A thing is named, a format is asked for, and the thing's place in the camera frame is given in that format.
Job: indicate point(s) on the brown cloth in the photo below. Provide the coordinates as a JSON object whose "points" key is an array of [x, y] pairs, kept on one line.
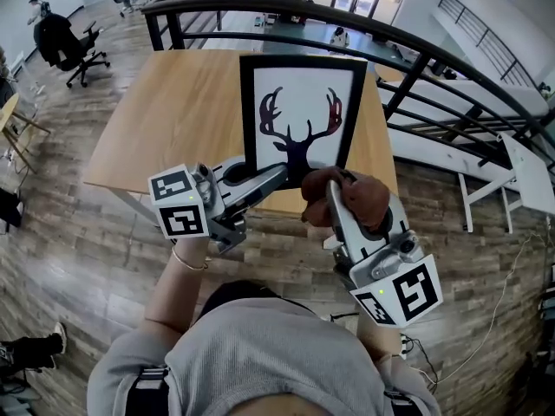
{"points": [[364, 202]]}

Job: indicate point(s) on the black trouser leg with sneaker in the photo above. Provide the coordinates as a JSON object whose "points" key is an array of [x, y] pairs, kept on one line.
{"points": [[30, 347]]}

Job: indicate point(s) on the white power strip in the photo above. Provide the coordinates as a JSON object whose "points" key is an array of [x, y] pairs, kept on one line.
{"points": [[404, 346]]}

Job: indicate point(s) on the white folding table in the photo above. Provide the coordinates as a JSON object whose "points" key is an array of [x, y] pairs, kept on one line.
{"points": [[526, 176]]}

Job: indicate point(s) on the person's left forearm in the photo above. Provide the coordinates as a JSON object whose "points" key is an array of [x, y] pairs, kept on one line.
{"points": [[178, 293]]}

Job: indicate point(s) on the person's grey ribbed shirt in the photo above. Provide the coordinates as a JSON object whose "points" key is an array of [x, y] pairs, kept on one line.
{"points": [[269, 353]]}

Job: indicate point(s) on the person's right forearm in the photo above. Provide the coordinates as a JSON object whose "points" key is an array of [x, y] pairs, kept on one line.
{"points": [[375, 336]]}

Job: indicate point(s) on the black picture frame antler print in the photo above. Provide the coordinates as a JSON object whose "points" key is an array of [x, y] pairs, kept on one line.
{"points": [[301, 80]]}

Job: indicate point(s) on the black balcony railing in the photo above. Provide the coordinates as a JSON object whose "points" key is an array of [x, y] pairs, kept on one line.
{"points": [[485, 37]]}

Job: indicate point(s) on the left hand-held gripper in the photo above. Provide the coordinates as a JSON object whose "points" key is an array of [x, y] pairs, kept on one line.
{"points": [[180, 204]]}

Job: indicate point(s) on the black office chair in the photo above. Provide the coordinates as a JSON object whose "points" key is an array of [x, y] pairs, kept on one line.
{"points": [[65, 48]]}

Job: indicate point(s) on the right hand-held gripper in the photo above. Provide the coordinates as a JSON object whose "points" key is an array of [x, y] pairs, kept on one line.
{"points": [[412, 290]]}

